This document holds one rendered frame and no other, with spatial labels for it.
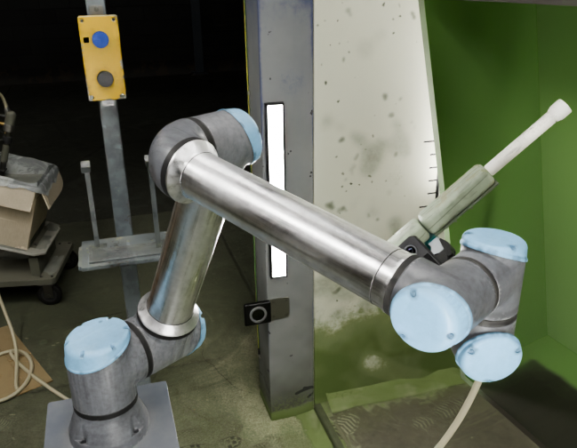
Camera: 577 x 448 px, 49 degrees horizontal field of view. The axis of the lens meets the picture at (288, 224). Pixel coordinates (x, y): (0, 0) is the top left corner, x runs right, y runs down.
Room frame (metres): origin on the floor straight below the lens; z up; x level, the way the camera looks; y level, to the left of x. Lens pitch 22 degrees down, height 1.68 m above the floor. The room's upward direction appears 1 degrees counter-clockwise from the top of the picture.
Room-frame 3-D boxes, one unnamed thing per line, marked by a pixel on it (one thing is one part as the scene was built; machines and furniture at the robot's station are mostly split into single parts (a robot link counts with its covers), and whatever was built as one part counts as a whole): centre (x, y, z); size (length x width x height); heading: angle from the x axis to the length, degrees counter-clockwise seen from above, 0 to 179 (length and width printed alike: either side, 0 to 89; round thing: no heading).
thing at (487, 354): (0.81, -0.29, 1.16); 0.12 x 0.09 x 0.10; 3
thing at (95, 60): (2.06, 0.58, 1.42); 0.12 x 0.06 x 0.26; 106
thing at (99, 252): (1.96, 0.55, 0.95); 0.26 x 0.15 x 0.32; 106
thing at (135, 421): (1.24, 0.44, 0.69); 0.19 x 0.19 x 0.10
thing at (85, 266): (1.98, 0.55, 0.78); 0.31 x 0.23 x 0.01; 106
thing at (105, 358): (1.25, 0.44, 0.83); 0.17 x 0.15 x 0.18; 138
